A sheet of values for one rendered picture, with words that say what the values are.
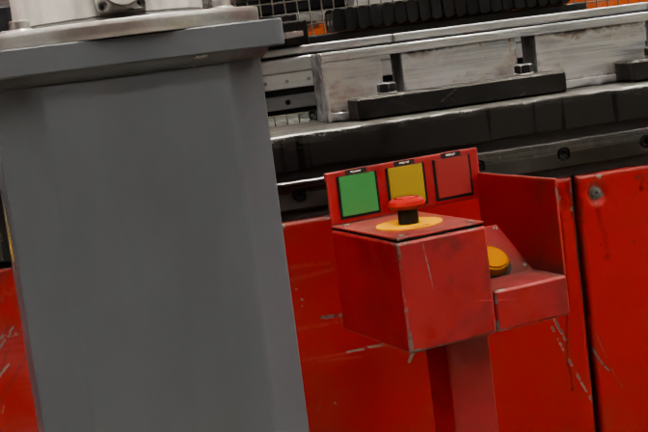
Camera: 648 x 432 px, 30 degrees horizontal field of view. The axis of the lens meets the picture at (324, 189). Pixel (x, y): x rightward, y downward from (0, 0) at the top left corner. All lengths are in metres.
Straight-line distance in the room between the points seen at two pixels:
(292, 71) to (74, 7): 1.19
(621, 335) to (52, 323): 1.10
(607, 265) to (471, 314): 0.44
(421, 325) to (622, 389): 0.54
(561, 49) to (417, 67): 0.22
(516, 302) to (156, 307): 0.64
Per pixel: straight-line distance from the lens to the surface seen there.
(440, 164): 1.41
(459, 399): 1.34
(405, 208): 1.28
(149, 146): 0.71
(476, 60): 1.72
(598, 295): 1.68
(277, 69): 1.90
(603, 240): 1.67
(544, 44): 1.76
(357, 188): 1.36
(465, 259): 1.26
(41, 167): 0.71
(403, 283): 1.22
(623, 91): 1.67
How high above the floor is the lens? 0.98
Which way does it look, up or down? 7 degrees down
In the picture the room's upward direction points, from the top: 7 degrees counter-clockwise
